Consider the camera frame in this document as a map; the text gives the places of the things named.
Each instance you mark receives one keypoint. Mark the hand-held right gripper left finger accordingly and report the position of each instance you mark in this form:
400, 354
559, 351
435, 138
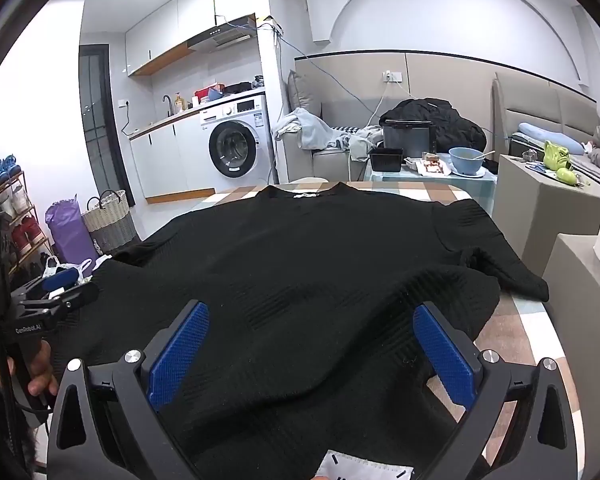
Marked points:
180, 350

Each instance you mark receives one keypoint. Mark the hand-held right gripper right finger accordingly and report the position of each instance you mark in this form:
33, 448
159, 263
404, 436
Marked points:
442, 355

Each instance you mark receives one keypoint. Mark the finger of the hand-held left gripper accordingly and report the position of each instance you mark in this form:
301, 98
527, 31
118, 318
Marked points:
82, 296
62, 279

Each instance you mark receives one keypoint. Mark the black knit sweater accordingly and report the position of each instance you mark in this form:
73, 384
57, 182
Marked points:
300, 270

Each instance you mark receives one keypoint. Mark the person's left forearm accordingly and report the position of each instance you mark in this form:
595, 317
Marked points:
0, 435

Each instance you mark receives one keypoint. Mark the person's left hand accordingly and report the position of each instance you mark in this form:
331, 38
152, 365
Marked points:
47, 380

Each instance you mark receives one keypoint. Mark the white plastic bag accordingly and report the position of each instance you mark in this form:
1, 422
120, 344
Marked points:
82, 269

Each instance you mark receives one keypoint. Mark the purple bag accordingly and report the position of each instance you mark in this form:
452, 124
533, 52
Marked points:
70, 240

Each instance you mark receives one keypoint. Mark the woven laundry basket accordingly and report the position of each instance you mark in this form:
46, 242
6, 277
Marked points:
111, 225

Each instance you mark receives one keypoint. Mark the shoe rack with shoes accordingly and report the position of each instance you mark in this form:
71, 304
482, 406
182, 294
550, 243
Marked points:
15, 210

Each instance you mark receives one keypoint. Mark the checked tablecloth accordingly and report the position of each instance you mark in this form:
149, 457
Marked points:
525, 330

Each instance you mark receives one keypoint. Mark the white paper tag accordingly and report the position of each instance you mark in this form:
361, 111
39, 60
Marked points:
365, 467

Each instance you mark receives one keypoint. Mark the beige cabinet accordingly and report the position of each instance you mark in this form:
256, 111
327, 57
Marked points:
585, 350

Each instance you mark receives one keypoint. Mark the white base cabinets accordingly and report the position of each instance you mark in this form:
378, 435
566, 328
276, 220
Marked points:
170, 160

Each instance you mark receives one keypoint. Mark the dark glass door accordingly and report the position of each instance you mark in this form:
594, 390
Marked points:
97, 120

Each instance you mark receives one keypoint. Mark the beige nightstand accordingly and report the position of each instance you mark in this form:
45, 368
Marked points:
545, 210

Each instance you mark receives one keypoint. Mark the plate of food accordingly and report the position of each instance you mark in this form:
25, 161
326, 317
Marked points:
430, 165

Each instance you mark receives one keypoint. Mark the blue bowl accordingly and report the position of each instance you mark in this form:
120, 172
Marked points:
466, 160

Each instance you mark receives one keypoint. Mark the black plastic tray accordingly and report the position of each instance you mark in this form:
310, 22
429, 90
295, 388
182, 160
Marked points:
386, 159

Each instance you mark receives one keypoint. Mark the black faucet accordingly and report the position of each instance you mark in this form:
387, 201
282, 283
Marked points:
168, 102

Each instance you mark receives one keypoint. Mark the white washing machine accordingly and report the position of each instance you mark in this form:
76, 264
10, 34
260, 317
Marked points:
240, 150

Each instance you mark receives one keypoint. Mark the yellow bottle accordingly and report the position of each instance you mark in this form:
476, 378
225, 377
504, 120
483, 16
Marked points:
179, 103

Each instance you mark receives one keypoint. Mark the black air fryer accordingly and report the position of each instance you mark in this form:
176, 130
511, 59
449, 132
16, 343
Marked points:
407, 140

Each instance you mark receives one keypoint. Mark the small green toy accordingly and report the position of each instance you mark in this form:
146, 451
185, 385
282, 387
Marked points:
566, 175

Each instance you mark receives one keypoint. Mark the grey sofa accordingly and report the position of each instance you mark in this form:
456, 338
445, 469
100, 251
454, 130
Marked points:
330, 165

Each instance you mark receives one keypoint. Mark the grey-green garment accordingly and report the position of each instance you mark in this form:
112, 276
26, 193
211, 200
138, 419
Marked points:
362, 142

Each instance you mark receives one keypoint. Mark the black jacket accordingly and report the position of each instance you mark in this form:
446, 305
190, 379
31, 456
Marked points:
455, 125

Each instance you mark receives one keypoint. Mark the green toy figure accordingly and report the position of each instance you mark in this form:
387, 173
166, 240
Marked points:
557, 155

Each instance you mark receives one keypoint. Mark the red box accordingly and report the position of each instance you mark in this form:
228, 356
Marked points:
207, 95

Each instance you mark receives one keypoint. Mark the blue pillow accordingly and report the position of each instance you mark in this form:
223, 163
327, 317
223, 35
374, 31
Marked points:
550, 135

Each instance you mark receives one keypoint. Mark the light grey garment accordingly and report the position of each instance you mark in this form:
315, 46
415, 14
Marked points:
307, 127

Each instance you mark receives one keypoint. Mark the grey padded headboard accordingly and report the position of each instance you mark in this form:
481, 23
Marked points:
535, 100

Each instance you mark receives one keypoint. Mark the range hood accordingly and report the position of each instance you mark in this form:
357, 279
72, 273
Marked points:
222, 35

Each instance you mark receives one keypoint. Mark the white wall socket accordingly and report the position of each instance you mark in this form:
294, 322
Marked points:
392, 76

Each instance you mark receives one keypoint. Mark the white wall cabinets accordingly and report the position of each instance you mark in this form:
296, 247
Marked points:
180, 15

